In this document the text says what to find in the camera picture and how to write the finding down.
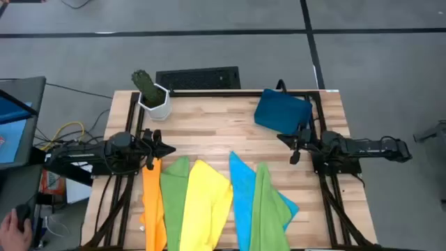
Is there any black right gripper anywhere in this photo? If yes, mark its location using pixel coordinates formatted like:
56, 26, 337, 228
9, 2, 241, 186
277, 128, 316, 165

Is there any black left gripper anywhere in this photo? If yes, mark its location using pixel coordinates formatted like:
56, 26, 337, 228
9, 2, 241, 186
139, 128, 176, 172

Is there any orange microfiber towel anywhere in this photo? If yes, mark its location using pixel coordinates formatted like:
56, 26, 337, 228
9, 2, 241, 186
139, 158, 168, 251

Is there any green microfiber towel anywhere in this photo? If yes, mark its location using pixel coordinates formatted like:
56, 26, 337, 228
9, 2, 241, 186
160, 155, 191, 251
249, 162, 293, 251

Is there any yellow microfiber towel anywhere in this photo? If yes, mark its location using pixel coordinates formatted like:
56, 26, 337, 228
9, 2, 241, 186
179, 159, 233, 251

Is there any light blue microfiber towel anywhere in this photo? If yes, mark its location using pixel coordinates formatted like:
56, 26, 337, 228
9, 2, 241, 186
229, 151, 300, 251

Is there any teal plastic bin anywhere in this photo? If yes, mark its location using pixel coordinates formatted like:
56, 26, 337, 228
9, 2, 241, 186
253, 88, 314, 136

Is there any white hexagonal plant pot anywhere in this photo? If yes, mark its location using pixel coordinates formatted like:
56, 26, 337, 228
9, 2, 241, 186
137, 82, 173, 122

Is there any green cactus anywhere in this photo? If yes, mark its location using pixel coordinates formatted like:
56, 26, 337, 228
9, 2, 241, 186
131, 69, 167, 108

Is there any black floor vent grille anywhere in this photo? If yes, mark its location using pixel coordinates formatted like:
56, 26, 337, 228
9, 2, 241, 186
155, 66, 242, 91

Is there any white paper sheet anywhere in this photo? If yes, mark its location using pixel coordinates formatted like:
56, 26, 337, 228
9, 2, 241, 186
65, 162, 93, 204

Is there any black metal beam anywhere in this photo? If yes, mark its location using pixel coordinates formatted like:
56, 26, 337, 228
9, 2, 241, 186
29, 146, 94, 188

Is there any orange cardboard box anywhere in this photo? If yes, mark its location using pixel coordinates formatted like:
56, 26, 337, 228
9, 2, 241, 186
40, 169, 67, 196

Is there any monitor with blue screen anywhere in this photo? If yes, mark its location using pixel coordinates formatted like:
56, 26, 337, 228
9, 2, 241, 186
0, 89, 39, 171

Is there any black computer mouse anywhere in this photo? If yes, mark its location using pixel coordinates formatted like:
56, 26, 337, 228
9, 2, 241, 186
15, 203, 33, 234

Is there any grey desk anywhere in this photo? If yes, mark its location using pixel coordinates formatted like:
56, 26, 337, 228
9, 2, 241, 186
0, 75, 47, 251

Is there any person's hand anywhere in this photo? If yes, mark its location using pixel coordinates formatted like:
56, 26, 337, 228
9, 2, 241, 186
0, 208, 33, 251

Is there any yellow cable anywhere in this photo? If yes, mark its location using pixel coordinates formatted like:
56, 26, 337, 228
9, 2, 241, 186
40, 121, 86, 151

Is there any black aluminium table frame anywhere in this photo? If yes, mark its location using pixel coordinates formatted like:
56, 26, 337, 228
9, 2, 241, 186
82, 89, 380, 251

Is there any thin black floor cable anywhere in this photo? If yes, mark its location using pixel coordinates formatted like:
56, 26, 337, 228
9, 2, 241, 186
45, 82, 114, 100

